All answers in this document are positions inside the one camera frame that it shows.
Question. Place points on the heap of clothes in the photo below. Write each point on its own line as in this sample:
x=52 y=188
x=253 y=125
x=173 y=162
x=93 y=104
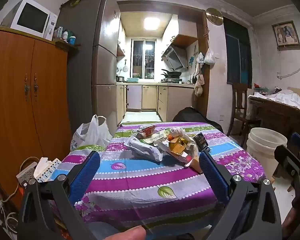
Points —
x=265 y=89

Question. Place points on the black cloth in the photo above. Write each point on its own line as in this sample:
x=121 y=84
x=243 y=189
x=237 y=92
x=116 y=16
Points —
x=192 y=116

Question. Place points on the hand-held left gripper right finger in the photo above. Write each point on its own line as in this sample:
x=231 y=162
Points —
x=213 y=177

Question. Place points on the brown wooden wardrobe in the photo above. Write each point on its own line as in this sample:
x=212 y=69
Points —
x=15 y=92

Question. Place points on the hanging white plastic bag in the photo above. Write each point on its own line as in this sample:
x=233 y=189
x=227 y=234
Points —
x=209 y=58

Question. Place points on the white plastic bucket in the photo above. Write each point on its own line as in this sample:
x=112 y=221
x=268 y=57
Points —
x=262 y=145

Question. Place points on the black wok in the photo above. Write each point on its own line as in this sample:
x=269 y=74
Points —
x=172 y=74

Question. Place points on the white plastic shopping bag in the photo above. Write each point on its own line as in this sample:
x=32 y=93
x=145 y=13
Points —
x=92 y=135

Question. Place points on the gold yellow box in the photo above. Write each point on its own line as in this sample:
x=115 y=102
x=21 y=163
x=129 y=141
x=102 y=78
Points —
x=177 y=147

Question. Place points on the steel range hood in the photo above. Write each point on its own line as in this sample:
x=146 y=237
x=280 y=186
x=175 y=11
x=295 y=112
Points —
x=173 y=57

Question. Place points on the red white packet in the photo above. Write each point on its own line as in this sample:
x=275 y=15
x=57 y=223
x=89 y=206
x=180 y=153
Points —
x=147 y=130

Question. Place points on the green white carton box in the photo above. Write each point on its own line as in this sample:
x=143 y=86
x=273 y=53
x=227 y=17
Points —
x=156 y=137

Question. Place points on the kitchen window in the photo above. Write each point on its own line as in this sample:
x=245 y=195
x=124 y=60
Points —
x=143 y=57

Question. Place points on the striped floral tablecloth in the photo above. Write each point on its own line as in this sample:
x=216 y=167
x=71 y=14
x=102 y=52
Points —
x=135 y=180

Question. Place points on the black packet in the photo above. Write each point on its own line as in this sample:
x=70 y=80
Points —
x=200 y=141

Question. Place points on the gold round wall clock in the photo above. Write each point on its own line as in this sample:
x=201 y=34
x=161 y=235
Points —
x=214 y=16

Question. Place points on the person's left hand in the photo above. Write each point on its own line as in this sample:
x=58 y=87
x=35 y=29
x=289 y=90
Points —
x=126 y=233

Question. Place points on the gas stove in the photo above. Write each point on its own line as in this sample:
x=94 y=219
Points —
x=172 y=80

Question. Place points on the white microwave oven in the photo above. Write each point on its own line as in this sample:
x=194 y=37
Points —
x=32 y=17

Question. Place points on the framed picture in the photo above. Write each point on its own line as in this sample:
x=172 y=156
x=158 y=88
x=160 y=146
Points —
x=287 y=35

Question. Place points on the dark curtained window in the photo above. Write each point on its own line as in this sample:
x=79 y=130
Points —
x=237 y=52

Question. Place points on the crumpled clear plastic bag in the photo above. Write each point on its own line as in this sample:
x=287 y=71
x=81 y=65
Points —
x=177 y=131

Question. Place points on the white cloth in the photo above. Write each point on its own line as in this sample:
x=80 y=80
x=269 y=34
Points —
x=287 y=100

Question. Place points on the hanging beige cloth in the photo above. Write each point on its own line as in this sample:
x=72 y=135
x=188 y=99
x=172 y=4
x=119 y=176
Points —
x=199 y=85

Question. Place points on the white plastic wrapper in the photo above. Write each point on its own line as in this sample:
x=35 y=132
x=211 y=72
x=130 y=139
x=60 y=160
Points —
x=142 y=148

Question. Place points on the kitchen ceiling light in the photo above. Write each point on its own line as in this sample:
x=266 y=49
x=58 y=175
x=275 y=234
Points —
x=152 y=23

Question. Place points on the white blue dotted box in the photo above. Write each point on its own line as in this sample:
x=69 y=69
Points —
x=51 y=170

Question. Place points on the wooden chair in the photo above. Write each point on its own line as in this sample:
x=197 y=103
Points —
x=240 y=97

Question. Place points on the dark wooden desk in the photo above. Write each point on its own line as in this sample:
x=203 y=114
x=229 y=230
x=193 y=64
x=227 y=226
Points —
x=277 y=117

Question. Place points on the grey refrigerator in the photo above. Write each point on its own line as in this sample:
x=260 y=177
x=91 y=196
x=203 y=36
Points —
x=82 y=55

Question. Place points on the beige kitchen cabinets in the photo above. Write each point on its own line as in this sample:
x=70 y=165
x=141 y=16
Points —
x=150 y=97

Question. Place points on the wooden wall cabinet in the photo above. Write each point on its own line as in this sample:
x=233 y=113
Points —
x=186 y=40

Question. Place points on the white bottle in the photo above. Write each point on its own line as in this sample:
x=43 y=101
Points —
x=65 y=35
x=59 y=32

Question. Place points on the flattened cardboard box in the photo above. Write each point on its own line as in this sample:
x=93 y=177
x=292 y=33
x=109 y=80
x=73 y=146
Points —
x=187 y=161

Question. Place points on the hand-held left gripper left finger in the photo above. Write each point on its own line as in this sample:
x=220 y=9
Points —
x=86 y=173

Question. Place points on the green basin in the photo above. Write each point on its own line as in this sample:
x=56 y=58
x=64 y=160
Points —
x=133 y=80

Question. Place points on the white power strip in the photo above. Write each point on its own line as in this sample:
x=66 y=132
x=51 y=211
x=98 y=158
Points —
x=26 y=173

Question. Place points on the white tissue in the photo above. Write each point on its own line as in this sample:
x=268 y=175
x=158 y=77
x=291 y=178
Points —
x=41 y=165

